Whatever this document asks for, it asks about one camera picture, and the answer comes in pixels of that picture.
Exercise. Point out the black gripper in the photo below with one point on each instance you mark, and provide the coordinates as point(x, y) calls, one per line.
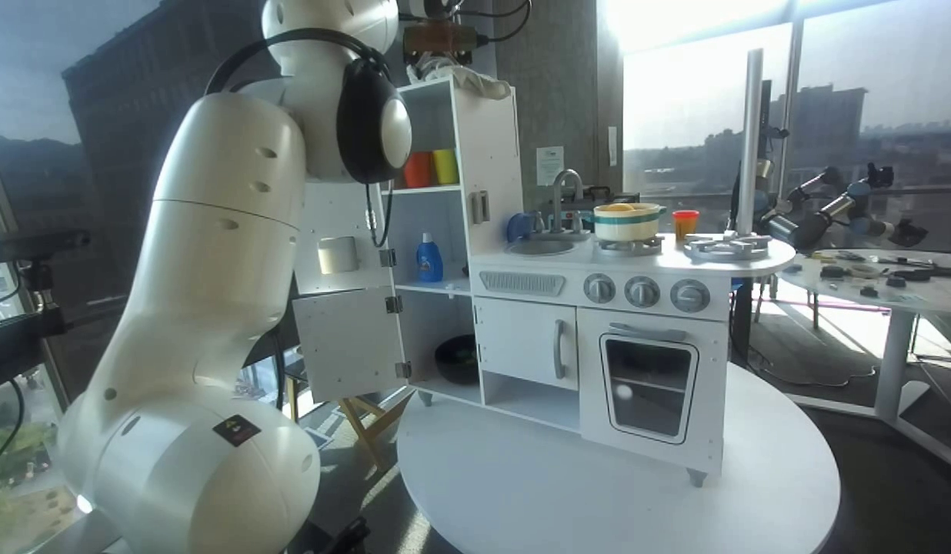
point(443, 63)

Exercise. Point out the white pot with coloured bands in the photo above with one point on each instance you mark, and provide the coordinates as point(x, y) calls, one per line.
point(630, 221)

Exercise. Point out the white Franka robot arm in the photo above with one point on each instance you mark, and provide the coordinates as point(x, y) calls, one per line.
point(206, 308)

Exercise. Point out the tall white cabinet door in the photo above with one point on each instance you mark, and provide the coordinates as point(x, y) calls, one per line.
point(340, 232)

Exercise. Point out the short white cabinet door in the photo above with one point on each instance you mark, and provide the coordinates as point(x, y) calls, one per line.
point(349, 344)

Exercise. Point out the white toy kitchen cabinet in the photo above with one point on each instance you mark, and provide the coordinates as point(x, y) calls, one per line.
point(554, 339)

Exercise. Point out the green cup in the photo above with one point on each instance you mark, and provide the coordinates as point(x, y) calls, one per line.
point(443, 166)

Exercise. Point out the orange plastic cup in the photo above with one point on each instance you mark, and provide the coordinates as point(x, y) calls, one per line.
point(421, 171)

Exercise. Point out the white paper notice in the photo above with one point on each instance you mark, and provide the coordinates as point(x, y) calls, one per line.
point(548, 166)

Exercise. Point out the silver toy faucet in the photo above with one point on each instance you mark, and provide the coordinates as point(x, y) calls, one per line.
point(572, 194)

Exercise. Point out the blue detergent bottle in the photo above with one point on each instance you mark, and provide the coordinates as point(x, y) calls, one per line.
point(430, 261)

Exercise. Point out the grey toy sink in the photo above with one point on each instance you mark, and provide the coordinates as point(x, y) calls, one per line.
point(545, 245)

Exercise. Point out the grey stove knob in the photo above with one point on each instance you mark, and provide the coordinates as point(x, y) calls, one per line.
point(597, 288)
point(642, 290)
point(690, 297)

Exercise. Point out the small orange cup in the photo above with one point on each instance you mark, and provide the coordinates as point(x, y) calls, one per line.
point(684, 221)

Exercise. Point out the black bowl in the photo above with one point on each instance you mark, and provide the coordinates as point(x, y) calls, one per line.
point(456, 361)

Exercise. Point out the white upright pole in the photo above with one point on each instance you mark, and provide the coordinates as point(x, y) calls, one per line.
point(752, 141)

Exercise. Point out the black backdrop panel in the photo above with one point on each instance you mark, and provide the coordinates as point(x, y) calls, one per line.
point(115, 134)

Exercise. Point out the wooden folding stand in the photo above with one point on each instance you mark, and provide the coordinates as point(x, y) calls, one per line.
point(376, 426)

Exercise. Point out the white oven door with window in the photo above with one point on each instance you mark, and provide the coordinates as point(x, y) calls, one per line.
point(653, 388)

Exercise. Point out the round white table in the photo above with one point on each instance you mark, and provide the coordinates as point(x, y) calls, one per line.
point(597, 503)

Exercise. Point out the black tripod stand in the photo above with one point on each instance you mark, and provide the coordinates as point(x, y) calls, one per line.
point(24, 328)

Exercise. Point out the white side table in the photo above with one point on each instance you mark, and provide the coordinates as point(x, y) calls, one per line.
point(894, 308)

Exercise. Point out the black tool on table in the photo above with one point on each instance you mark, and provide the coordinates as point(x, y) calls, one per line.
point(921, 271)

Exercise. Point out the grey pole base plate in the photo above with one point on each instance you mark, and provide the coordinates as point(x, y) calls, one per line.
point(729, 248)

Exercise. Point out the black camera rig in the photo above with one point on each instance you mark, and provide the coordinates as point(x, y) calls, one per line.
point(824, 211)

